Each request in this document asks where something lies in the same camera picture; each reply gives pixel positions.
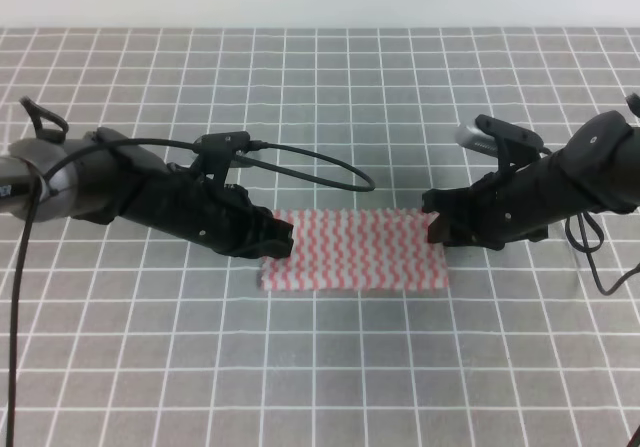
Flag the black left camera cable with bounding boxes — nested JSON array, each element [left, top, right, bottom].
[[7, 136, 376, 447]]

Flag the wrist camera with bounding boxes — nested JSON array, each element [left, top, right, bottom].
[[455, 114, 549, 173], [189, 131, 266, 189]]

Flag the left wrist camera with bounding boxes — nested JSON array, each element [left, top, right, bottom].
[[189, 131, 266, 189]]

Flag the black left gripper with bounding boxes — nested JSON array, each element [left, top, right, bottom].
[[119, 169, 293, 259]]

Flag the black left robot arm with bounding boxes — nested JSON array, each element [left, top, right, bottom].
[[1, 97, 294, 259]]

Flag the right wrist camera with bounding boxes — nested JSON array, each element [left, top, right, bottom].
[[455, 114, 549, 173]]

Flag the pink white striped towel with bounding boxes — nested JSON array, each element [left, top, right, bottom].
[[260, 209, 449, 292]]

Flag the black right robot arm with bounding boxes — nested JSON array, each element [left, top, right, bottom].
[[422, 111, 639, 250]]

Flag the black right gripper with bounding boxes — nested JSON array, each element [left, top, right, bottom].
[[422, 166, 550, 250]]

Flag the grey checked tablecloth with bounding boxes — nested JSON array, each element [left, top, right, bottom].
[[1, 27, 639, 446]]

